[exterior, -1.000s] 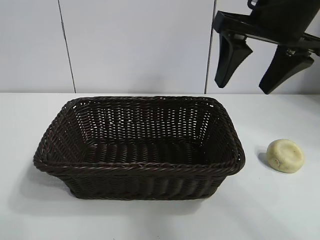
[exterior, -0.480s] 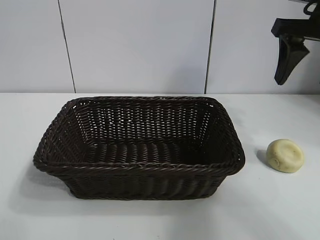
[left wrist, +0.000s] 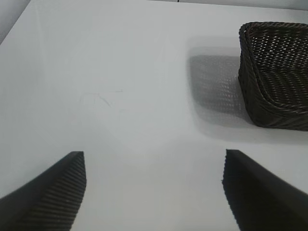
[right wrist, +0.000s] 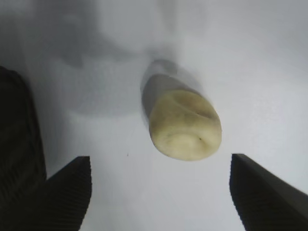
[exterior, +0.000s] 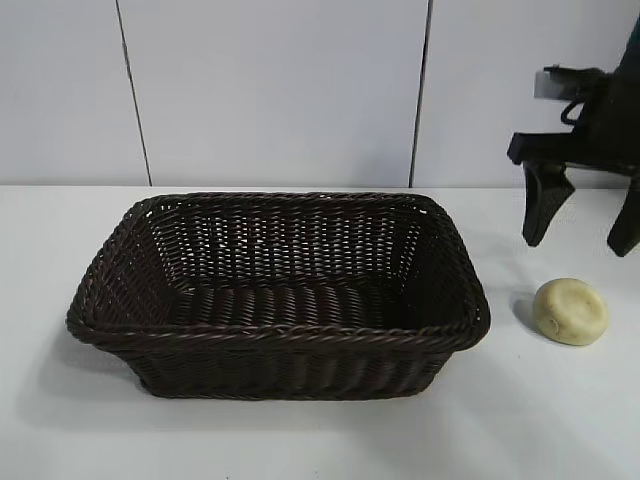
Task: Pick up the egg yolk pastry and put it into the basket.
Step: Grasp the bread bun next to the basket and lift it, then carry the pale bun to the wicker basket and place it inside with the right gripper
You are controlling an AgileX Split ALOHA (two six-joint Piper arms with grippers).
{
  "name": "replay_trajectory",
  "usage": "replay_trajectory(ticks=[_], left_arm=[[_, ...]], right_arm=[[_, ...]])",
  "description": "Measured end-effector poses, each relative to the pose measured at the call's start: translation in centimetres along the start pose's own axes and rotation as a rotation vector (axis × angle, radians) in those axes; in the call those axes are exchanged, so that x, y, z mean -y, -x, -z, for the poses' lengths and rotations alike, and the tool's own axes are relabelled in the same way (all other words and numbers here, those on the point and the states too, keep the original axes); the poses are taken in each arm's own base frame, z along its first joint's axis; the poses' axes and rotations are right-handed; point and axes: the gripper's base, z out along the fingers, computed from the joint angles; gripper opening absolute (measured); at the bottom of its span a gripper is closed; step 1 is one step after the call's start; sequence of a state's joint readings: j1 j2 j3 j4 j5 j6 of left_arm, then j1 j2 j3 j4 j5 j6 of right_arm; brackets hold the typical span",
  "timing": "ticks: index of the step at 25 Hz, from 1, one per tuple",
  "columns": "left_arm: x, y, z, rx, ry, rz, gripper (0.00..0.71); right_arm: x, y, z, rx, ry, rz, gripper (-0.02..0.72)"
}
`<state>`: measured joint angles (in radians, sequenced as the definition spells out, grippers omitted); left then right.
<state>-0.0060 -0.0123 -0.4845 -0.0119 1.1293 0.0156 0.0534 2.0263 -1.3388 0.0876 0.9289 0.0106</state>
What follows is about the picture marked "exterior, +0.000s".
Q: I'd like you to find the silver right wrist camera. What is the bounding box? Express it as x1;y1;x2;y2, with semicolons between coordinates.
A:
533;64;604;100

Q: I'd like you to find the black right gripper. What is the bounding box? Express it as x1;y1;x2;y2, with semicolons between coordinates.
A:
506;59;640;259

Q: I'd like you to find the dark brown wicker basket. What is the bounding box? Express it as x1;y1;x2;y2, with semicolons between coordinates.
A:
64;191;492;403

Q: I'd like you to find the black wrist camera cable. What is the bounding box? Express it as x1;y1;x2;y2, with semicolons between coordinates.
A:
558;97;585;125

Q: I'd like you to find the pale yellow egg yolk pastry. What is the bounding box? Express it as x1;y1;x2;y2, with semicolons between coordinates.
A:
531;278;610;346

